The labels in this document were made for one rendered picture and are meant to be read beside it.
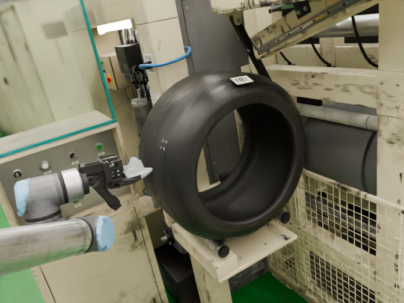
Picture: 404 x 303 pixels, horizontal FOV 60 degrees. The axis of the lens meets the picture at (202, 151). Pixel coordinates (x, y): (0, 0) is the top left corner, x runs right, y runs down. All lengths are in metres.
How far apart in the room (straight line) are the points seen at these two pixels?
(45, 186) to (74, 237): 0.20
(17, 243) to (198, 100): 0.59
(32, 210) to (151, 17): 0.76
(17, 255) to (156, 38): 0.89
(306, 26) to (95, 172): 0.80
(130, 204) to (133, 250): 0.25
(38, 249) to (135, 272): 1.20
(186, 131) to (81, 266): 1.02
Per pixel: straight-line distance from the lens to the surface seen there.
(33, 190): 0.99
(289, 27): 1.31
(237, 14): 1.43
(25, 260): 0.76
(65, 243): 0.83
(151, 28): 1.33
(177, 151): 1.00
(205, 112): 1.00
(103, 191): 1.05
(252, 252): 1.37
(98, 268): 1.85
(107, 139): 1.67
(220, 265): 1.25
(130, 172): 1.05
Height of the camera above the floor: 1.66
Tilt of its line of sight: 22 degrees down
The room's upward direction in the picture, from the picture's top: 11 degrees counter-clockwise
